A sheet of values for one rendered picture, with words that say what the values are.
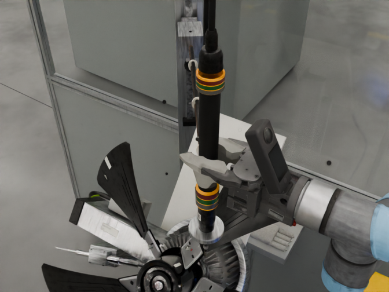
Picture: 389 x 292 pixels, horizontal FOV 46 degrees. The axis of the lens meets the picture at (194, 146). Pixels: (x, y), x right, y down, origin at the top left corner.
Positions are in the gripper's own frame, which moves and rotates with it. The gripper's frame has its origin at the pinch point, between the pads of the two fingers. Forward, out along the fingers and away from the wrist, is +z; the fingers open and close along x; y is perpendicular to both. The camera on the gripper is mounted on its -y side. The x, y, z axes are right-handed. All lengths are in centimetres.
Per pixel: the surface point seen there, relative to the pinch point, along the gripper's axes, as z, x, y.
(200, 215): -2.6, -2.0, 14.7
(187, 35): 31, 46, 8
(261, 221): -10.1, 11.0, 24.9
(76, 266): 102, 40, 163
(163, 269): 7.0, -2.3, 39.0
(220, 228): -5.5, 0.7, 19.5
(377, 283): -37, 34, 57
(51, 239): 127, 46, 163
